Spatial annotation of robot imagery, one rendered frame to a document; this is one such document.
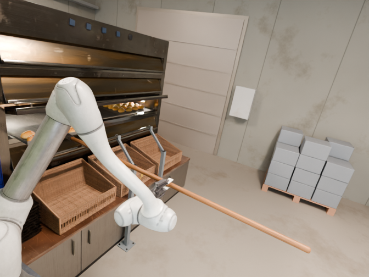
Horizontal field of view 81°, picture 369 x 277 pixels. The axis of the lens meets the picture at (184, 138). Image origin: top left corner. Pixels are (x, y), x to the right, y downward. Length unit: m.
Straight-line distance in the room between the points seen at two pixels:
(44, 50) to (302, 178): 3.73
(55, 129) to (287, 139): 3.74
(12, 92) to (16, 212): 1.00
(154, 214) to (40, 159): 0.51
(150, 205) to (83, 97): 0.50
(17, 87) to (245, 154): 4.08
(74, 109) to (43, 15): 1.26
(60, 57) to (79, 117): 1.26
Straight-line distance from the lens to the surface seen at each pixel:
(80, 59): 2.14
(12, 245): 1.03
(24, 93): 1.95
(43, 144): 1.02
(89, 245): 2.20
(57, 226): 1.93
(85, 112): 0.81
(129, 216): 1.07
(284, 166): 3.97
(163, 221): 0.98
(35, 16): 1.96
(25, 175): 1.08
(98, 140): 0.86
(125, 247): 2.60
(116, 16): 6.20
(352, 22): 4.71
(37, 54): 1.96
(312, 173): 4.02
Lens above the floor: 1.92
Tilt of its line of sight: 20 degrees down
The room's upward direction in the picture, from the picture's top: 10 degrees clockwise
